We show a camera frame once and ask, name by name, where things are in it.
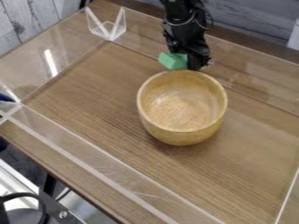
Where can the black table leg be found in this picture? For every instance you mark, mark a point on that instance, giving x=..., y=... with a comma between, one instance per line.
x=49, y=184

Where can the brown wooden bowl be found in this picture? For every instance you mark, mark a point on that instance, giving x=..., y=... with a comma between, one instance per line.
x=181, y=105

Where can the green rectangular block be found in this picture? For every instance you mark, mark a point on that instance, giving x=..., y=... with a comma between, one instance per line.
x=172, y=61

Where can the clear acrylic corner bracket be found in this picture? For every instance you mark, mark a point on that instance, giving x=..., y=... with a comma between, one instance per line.
x=106, y=30

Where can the clear acrylic tray enclosure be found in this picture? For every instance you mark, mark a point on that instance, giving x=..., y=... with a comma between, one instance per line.
x=74, y=123

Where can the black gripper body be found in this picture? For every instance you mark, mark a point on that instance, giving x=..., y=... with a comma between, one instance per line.
x=192, y=32

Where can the blue object at left edge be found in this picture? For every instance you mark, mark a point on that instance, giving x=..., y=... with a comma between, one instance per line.
x=5, y=98

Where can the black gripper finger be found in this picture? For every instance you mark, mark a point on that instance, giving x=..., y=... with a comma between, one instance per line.
x=174, y=43
x=197, y=61

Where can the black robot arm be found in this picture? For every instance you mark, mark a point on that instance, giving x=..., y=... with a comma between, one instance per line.
x=181, y=11

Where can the black metal base plate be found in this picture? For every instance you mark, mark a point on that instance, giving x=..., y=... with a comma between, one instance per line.
x=36, y=216

